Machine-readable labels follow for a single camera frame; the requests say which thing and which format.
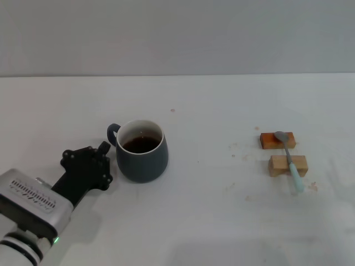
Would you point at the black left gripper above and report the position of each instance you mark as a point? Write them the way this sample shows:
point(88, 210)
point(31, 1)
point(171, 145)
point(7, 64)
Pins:
point(75, 184)

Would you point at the dark grey ceramic cup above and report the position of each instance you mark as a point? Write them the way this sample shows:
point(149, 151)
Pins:
point(144, 164)

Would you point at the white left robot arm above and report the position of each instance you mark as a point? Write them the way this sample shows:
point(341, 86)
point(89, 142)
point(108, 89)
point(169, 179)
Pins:
point(19, 249)

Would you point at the orange-brown wooden block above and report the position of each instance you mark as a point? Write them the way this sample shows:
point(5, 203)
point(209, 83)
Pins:
point(267, 141)

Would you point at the light wooden block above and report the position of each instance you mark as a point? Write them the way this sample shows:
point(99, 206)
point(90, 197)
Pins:
point(278, 164)

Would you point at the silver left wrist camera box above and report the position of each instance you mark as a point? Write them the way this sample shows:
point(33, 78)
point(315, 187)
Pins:
point(33, 202)

